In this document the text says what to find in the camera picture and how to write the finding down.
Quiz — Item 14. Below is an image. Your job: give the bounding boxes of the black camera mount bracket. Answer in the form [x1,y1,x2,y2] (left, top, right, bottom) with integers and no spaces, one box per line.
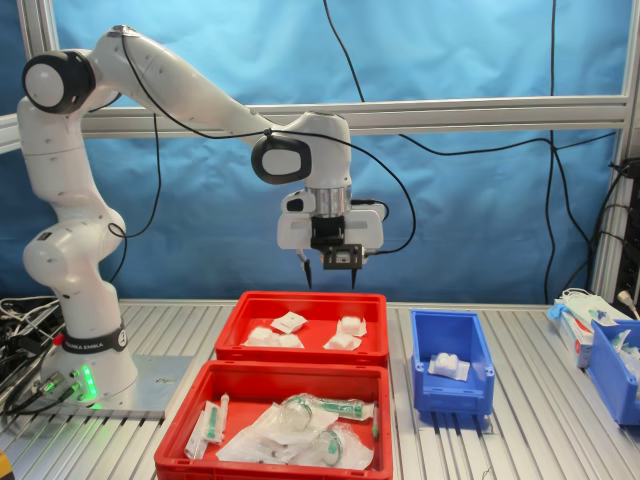
[310,215,347,250]

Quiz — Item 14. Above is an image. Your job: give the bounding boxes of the bagged clear oxygen mask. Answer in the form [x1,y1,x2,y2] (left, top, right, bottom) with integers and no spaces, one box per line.
[249,393,321,441]
[215,422,376,472]

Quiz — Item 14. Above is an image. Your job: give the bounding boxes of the light blue face mask pile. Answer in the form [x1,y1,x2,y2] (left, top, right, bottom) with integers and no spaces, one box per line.
[547,287,619,327]

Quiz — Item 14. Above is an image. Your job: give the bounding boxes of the flat white sterile packet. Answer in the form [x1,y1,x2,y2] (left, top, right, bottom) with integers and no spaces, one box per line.
[183,397,210,459]

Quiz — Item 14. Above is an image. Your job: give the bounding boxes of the flat printed white packet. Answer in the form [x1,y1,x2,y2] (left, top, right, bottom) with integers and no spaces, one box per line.
[270,310,307,334]

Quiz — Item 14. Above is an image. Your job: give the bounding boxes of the blue bin with packaged supplies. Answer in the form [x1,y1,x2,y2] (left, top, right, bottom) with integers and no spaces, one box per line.
[585,319,640,427]

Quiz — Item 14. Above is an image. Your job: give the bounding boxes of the red crate holding bandages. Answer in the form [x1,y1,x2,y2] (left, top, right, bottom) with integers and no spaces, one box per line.
[214,291,390,369]

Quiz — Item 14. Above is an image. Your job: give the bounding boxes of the white power plug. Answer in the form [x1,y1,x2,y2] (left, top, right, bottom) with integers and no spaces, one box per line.
[617,289,640,319]

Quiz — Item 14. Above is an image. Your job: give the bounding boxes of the blue white cardboard carton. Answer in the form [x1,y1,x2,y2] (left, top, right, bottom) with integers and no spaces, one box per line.
[554,305,596,370]

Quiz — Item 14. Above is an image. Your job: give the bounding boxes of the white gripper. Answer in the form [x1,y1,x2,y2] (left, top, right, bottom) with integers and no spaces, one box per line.
[277,207,386,291]

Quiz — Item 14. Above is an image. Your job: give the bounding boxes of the black hanging cable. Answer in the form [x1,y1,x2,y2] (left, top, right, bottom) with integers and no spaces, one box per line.
[552,144,596,296]
[322,0,619,154]
[544,0,559,304]

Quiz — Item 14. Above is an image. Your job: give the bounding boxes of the packaged syringe with green plunger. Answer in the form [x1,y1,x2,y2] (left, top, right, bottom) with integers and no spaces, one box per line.
[205,403,224,445]

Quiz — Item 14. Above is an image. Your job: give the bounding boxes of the clear packaged supplies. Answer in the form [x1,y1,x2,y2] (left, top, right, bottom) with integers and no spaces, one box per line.
[607,327,640,376]

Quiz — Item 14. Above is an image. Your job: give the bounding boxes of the black camera cable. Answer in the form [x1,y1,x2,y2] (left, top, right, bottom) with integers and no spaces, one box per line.
[107,30,417,289]

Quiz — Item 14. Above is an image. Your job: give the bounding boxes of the blue paper backdrop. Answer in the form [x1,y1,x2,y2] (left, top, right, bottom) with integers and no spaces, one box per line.
[0,0,632,305]

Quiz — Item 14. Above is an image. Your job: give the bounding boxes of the black looped cables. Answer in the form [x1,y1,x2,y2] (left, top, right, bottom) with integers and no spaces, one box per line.
[592,159,632,296]

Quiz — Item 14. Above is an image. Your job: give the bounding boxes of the steel robot base plate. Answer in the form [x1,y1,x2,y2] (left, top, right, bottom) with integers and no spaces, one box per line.
[97,354,194,421]

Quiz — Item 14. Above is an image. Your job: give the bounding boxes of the large packaged green syringe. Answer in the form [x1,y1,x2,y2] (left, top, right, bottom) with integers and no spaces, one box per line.
[310,397,379,422]

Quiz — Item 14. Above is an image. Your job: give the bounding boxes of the small open blue bin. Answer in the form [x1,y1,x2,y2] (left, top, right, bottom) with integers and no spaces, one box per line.
[409,308,496,416]

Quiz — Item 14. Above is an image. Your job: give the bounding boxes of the red crate holding syringes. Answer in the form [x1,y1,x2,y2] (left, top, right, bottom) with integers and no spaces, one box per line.
[153,359,395,480]

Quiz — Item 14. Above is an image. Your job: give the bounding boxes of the tangled cables and connectors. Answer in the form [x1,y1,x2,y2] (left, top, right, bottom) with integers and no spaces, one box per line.
[0,295,69,419]

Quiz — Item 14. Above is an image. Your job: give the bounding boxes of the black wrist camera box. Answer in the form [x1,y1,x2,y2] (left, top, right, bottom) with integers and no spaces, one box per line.
[322,243,365,272]

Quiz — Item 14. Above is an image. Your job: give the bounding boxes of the aluminium profile frame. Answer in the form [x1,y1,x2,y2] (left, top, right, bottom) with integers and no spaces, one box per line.
[0,0,640,306]

